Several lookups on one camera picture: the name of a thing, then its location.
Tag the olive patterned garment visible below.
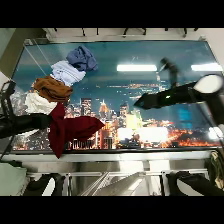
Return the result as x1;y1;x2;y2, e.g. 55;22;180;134
204;149;224;191

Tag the blue garment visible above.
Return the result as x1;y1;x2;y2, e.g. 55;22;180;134
65;45;99;72

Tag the red garment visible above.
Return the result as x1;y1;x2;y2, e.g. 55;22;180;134
47;102;106;160

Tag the pale green garment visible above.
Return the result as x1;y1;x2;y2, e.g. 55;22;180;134
0;162;28;197

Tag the brown garment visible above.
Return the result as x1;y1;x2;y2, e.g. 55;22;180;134
32;75;74;104

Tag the white garment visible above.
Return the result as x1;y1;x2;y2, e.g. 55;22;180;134
24;91;59;116

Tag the silver frame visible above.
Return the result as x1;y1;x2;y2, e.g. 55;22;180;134
0;34;224;197

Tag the light lavender garment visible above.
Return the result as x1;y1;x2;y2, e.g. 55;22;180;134
49;59;87;88

